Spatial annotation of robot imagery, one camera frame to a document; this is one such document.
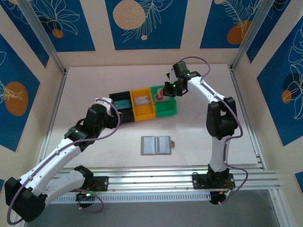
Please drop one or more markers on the grey leather card holder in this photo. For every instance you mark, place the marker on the grey leather card holder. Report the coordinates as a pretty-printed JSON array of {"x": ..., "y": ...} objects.
[{"x": 155, "y": 145}]

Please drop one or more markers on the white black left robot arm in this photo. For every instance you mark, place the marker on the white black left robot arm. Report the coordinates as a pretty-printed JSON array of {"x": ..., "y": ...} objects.
[{"x": 47, "y": 163}]

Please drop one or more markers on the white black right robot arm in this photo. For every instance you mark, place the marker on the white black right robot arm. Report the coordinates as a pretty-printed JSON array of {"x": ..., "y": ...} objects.
[{"x": 217, "y": 151}]

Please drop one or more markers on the teal chip card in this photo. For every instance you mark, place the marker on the teal chip card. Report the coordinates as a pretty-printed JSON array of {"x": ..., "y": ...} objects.
[{"x": 120, "y": 104}]

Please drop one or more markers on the silver VIP card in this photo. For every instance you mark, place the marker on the silver VIP card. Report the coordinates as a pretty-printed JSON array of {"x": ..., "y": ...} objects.
[{"x": 142, "y": 100}]

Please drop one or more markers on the black plastic bin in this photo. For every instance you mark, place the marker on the black plastic bin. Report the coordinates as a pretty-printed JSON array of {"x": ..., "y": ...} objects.
[{"x": 123, "y": 117}]

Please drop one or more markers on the green plastic bin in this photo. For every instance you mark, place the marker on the green plastic bin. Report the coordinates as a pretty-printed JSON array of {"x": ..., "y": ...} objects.
[{"x": 166, "y": 110}]

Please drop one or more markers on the yellow plastic bin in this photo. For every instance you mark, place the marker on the yellow plastic bin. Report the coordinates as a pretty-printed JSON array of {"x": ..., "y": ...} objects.
[{"x": 144, "y": 113}]

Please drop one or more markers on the aluminium side rail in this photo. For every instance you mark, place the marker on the aluminium side rail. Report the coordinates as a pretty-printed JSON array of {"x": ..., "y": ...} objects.
[
  {"x": 246, "y": 113},
  {"x": 55, "y": 99}
]

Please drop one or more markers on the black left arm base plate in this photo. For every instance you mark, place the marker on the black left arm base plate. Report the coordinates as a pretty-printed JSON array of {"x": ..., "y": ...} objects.
[{"x": 101, "y": 183}]

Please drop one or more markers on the aluminium mounting rail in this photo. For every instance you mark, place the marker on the aluminium mounting rail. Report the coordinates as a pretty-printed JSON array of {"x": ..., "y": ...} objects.
[{"x": 151, "y": 177}]

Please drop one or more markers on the aluminium frame post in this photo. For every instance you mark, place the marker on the aluminium frame post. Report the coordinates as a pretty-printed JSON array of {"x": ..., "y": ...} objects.
[
  {"x": 251, "y": 35},
  {"x": 45, "y": 37}
]

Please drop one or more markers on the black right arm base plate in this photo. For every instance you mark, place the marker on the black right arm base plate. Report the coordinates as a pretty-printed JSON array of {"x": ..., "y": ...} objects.
[{"x": 198, "y": 182}]

